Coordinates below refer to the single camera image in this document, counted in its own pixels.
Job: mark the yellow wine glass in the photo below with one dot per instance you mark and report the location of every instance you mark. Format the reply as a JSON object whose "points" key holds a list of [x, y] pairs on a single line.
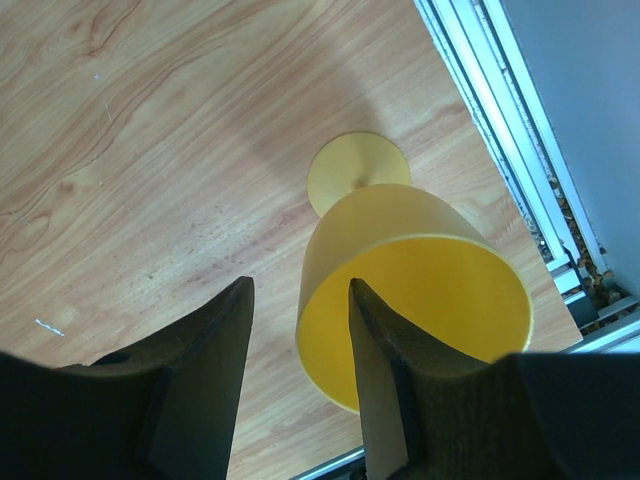
{"points": [[421, 256]]}

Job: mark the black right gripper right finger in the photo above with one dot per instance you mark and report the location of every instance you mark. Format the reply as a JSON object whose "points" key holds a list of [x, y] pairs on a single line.
{"points": [[429, 411]]}

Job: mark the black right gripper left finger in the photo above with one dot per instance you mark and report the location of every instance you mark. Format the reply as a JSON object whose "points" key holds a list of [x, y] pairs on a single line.
{"points": [[164, 407]]}

